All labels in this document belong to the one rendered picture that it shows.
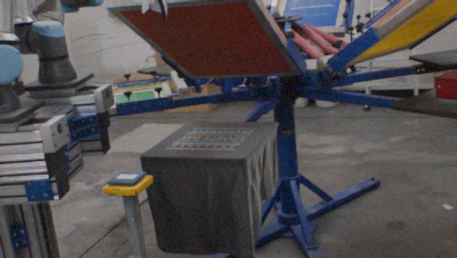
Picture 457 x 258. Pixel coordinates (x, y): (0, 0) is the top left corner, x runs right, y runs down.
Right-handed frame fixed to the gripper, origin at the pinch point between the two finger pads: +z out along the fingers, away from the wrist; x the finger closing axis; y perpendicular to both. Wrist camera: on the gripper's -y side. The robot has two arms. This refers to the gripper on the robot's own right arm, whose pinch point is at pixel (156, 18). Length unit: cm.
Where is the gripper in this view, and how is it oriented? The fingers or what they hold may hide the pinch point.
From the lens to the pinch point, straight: 198.8
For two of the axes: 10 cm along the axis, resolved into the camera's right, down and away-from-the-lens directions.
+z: 0.0, 10.0, 0.0
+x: -3.7, 0.0, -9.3
